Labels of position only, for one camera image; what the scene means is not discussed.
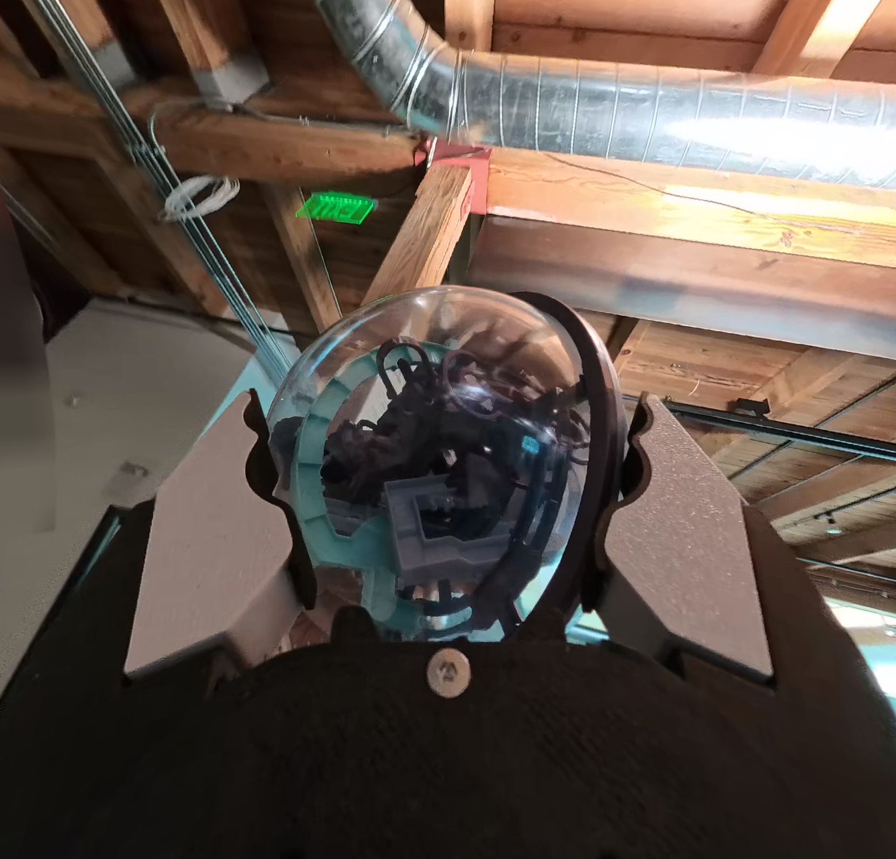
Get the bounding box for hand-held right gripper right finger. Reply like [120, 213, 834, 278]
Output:
[581, 393, 777, 685]

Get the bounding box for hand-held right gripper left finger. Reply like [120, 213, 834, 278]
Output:
[125, 389, 317, 678]

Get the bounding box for clear plastic maze ball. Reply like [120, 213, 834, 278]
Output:
[266, 285, 629, 644]

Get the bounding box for green exit sign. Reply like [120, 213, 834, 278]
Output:
[295, 190, 379, 225]

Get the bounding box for grey conduit bundle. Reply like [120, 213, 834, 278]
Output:
[0, 0, 295, 385]

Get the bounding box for black track light rail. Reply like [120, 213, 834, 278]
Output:
[661, 397, 896, 462]

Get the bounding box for coiled white cable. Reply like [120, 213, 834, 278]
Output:
[162, 175, 242, 223]

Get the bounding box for thin yellow cable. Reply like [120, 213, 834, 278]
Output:
[546, 152, 765, 217]

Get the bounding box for red beam bracket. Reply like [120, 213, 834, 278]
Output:
[414, 138, 492, 213]

